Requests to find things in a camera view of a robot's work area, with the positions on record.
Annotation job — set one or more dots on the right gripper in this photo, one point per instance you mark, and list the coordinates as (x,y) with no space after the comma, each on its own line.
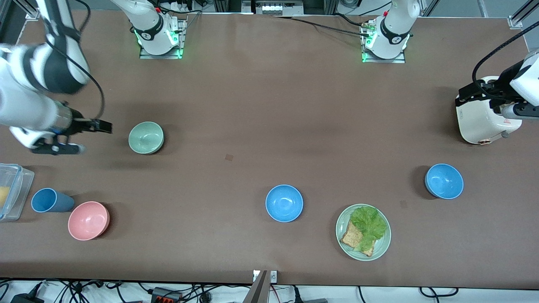
(76,125)

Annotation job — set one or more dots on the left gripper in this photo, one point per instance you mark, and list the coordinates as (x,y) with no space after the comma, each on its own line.
(502,85)

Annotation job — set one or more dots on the green bowl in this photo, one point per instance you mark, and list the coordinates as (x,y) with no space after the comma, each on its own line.
(145,136)

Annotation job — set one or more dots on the blue bowl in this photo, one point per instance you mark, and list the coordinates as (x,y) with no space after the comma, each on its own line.
(284,204)
(444,181)

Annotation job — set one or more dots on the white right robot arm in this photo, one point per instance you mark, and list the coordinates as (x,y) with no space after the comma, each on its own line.
(25,105)

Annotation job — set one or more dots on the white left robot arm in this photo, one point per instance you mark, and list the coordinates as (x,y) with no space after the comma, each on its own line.
(389,33)

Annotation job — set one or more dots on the pink bowl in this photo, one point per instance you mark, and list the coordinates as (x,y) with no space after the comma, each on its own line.
(87,221)

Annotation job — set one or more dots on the cream toaster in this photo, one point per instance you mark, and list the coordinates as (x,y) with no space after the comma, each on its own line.
(476,122)

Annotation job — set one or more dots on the blue cup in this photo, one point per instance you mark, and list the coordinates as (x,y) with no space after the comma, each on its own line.
(44,200)

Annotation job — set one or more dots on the clear plastic food container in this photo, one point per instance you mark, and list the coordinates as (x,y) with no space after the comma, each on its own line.
(20,187)

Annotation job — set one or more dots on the yellow food item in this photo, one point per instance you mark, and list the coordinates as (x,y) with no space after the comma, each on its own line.
(3,197)

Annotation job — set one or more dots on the white power strip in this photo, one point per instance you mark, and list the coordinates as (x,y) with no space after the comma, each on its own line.
(181,5)

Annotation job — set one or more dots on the green lettuce leaf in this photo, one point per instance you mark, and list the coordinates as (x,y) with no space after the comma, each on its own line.
(368,223)

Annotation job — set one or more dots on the green plate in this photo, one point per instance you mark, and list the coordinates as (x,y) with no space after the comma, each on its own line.
(381,247)

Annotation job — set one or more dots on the black orange connector block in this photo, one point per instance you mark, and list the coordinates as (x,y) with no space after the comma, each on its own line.
(166,296)

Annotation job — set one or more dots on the black power adapter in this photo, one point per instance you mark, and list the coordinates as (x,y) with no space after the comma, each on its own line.
(25,299)

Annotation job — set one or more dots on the brown bread slice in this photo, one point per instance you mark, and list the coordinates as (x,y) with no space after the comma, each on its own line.
(349,237)

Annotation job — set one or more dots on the grey control device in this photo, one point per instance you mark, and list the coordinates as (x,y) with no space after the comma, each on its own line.
(278,7)

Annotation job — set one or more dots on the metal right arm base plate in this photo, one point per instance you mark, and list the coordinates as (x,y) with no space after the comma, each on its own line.
(162,56)

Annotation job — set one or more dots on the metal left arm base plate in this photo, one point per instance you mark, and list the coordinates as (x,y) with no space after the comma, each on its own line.
(383,61)

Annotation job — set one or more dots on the grey camera mount pole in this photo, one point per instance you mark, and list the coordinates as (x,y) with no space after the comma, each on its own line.
(257,290)

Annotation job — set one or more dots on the white mounting bracket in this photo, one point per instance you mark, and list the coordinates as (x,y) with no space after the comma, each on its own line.
(273,276)

